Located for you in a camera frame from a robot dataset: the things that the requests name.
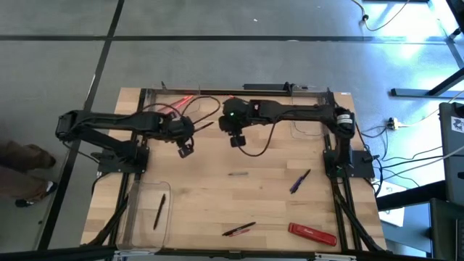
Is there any black bar bracket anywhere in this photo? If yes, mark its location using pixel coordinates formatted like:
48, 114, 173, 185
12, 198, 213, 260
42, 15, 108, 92
243, 82, 293, 91

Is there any red stapler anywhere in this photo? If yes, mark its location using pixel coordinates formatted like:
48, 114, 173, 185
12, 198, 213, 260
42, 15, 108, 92
288, 222, 338, 247

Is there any black side desk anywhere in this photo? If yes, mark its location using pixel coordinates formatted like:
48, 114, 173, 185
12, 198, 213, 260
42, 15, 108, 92
376, 179, 464, 261

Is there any grey equipment case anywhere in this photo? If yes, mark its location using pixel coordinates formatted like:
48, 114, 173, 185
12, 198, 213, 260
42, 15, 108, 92
438, 101, 464, 207

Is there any black left camera cable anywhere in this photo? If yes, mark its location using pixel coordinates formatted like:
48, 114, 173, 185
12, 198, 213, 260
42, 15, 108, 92
141, 94, 222, 126

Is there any grey floor cable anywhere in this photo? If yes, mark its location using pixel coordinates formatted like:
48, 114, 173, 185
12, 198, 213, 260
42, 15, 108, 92
376, 144, 464, 171

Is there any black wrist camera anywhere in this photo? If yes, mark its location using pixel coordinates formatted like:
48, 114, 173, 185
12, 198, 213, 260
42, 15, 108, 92
177, 144, 195, 160
229, 134, 247, 148

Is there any person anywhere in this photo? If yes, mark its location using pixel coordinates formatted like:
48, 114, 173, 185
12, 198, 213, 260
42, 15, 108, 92
0, 139, 58, 209

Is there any black right camera cable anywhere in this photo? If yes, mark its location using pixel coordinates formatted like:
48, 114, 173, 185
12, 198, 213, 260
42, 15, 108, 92
237, 115, 282, 158

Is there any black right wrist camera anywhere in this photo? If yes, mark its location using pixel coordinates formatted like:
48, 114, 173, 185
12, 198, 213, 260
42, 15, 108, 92
229, 134, 247, 148

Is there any pink pencil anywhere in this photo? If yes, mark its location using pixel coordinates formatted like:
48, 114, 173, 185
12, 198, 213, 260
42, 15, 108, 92
165, 97, 195, 114

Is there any black aluminium table frame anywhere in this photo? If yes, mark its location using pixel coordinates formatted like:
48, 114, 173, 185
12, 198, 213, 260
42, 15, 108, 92
86, 86, 387, 254

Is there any black camera cable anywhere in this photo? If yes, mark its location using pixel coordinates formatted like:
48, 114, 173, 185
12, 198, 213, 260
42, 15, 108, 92
141, 94, 222, 126
237, 115, 282, 158

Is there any black front crossbar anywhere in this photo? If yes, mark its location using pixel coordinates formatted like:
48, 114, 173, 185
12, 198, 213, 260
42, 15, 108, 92
0, 244, 464, 261

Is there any black pen with white print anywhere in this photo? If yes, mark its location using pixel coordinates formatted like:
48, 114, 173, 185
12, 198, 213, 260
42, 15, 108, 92
221, 221, 257, 237

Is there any blue pen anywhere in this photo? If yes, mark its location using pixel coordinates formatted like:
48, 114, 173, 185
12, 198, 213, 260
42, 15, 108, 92
289, 175, 304, 195

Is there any clear plastic bin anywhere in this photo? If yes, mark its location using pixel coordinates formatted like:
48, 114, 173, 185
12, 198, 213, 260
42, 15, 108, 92
116, 180, 174, 253
289, 85, 334, 141
144, 85, 202, 117

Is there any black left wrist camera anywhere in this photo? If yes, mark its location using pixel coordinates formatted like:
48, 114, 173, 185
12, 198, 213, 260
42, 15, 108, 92
177, 144, 195, 160

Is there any yellow floor cable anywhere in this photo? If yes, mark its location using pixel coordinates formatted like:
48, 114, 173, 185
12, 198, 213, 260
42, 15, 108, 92
350, 0, 413, 33

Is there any thin black pen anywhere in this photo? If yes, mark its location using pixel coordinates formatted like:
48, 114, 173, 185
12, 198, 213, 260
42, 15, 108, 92
291, 168, 312, 193

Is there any plain black pen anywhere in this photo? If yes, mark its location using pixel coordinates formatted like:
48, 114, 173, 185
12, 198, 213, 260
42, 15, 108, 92
152, 193, 167, 231

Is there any white paper sheet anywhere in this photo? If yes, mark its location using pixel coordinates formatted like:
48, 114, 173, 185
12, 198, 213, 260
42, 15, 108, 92
376, 181, 406, 228

